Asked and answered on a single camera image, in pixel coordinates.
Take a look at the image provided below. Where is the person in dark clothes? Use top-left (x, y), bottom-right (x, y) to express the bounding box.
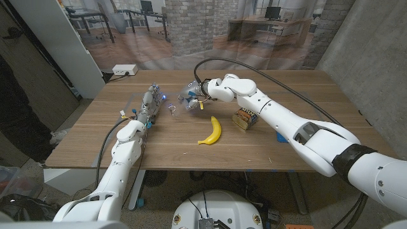
top-left (0, 60), bottom-right (72, 163)

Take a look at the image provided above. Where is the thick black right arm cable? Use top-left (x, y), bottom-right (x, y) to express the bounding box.
top-left (193, 57), bottom-right (369, 229)

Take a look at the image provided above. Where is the grey table leg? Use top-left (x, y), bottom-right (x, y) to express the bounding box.
top-left (286, 171), bottom-right (308, 216)

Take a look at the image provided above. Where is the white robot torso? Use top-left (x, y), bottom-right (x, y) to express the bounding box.
top-left (171, 190), bottom-right (264, 229)

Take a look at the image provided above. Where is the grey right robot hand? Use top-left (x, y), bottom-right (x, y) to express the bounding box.
top-left (177, 81), bottom-right (210, 111)

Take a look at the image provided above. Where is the printed office backdrop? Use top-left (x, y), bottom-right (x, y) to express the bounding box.
top-left (60, 0), bottom-right (357, 71)

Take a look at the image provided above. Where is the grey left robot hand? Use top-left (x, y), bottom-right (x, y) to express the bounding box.
top-left (136, 83), bottom-right (168, 125)

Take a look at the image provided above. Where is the black floor fan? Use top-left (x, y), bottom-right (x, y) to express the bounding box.
top-left (142, 170), bottom-right (169, 188)

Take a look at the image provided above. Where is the white cabinet panel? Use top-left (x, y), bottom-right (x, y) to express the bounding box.
top-left (9, 0), bottom-right (106, 99)

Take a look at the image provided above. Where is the clear plastic water bottle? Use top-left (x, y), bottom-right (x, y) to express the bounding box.
top-left (168, 81), bottom-right (204, 117)

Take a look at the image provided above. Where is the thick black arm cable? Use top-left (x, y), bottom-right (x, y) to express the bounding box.
top-left (193, 57), bottom-right (369, 229)
top-left (95, 116), bottom-right (138, 189)

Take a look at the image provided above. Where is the black bag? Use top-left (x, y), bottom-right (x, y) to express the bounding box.
top-left (0, 193), bottom-right (64, 223)

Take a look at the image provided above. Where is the yellow toy banana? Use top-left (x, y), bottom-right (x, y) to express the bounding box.
top-left (197, 116), bottom-right (223, 146)

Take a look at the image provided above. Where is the clear plastic bin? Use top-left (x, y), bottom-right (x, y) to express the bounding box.
top-left (0, 165), bottom-right (44, 200)

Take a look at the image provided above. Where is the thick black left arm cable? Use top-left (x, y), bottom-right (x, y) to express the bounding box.
top-left (95, 116), bottom-right (138, 189)

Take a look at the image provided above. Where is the white table leg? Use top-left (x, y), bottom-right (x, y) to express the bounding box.
top-left (128, 169), bottom-right (147, 211)

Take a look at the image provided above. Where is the spam can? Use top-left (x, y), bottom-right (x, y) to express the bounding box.
top-left (231, 108), bottom-right (259, 131)

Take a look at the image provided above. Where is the white power strip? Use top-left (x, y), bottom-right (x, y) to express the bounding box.
top-left (112, 64), bottom-right (139, 76)

